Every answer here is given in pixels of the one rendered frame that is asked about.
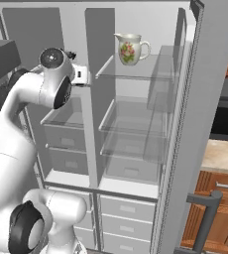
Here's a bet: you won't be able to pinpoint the white floral pitcher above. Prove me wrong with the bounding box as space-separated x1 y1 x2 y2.
113 32 153 66

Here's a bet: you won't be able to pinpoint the glass freezer shelf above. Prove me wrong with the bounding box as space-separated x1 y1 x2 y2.
40 96 86 129

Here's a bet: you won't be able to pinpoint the glass fridge shelf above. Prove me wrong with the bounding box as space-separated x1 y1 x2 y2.
99 131 168 164
94 53 183 82
98 96 171 139

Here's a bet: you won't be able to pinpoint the grey fridge freezer cabinet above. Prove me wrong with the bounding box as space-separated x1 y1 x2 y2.
0 0 200 254

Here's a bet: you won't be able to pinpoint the black oven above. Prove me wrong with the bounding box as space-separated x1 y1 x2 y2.
208 76 228 143

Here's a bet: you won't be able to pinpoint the wooden base cupboards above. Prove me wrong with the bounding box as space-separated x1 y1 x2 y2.
179 170 228 254

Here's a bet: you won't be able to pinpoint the dark grey door handle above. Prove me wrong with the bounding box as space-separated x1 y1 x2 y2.
185 190 224 254

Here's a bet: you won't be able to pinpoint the grey fridge crisper drawer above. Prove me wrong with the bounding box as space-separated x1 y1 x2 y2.
103 155 163 185

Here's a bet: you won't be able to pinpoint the grey freezer drawer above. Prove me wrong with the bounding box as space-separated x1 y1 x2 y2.
43 123 87 153
46 144 89 176

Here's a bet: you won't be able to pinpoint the grey fridge door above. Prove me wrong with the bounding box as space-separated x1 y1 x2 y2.
150 0 228 254

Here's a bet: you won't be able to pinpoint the grey bottom drawer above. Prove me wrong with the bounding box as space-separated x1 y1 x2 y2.
100 213 154 243
98 194 157 223
102 232 154 254

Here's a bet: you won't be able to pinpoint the clear fridge door bin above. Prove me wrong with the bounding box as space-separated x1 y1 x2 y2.
147 44 187 114

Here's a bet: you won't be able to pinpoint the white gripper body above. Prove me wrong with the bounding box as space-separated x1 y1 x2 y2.
71 71 93 88

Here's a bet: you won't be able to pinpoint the grey freezer door bin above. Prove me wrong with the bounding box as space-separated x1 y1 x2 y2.
0 39 23 85

